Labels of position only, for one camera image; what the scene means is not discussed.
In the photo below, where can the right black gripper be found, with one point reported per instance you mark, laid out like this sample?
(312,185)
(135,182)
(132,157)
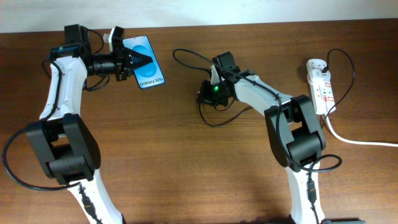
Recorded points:
(206,94)

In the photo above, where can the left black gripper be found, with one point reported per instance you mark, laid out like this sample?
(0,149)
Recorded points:
(122,58)

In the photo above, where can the blue screen Galaxy smartphone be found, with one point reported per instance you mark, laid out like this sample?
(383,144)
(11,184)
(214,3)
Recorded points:
(147,70)

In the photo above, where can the white power strip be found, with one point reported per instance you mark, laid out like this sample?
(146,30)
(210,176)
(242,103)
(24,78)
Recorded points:
(322,97)

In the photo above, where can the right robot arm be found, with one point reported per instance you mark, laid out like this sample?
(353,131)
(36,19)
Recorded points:
(295,135)

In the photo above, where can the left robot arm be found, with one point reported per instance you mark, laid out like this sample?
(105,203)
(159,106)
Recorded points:
(64,146)

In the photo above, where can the white USB wall charger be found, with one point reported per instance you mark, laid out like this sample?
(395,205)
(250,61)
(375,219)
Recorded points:
(315,71)

